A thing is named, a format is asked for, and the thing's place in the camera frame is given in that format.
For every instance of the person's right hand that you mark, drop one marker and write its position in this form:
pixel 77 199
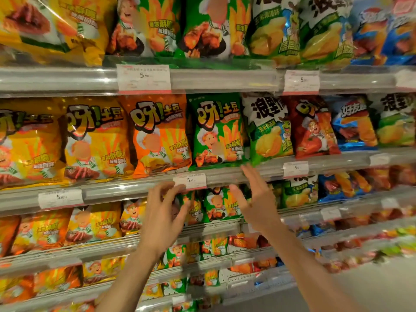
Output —
pixel 260 204

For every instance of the person's left hand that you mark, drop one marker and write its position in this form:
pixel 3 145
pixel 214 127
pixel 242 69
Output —
pixel 162 220

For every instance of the orange fries snack bag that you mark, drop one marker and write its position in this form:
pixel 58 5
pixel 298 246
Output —
pixel 159 136

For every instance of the red tomato fries bag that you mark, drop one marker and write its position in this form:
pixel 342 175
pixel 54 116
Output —
pixel 312 126

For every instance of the metal store shelving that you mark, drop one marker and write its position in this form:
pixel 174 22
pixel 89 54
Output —
pixel 227 79

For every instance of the person's right forearm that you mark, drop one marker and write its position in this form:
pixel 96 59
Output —
pixel 308 272

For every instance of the person's left forearm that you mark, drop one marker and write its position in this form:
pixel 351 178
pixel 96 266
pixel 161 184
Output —
pixel 130 282

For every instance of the white price tag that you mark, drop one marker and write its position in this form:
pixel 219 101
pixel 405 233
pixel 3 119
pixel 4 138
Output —
pixel 191 181
pixel 331 213
pixel 60 198
pixel 406 78
pixel 144 78
pixel 301 82
pixel 390 203
pixel 295 168
pixel 379 159

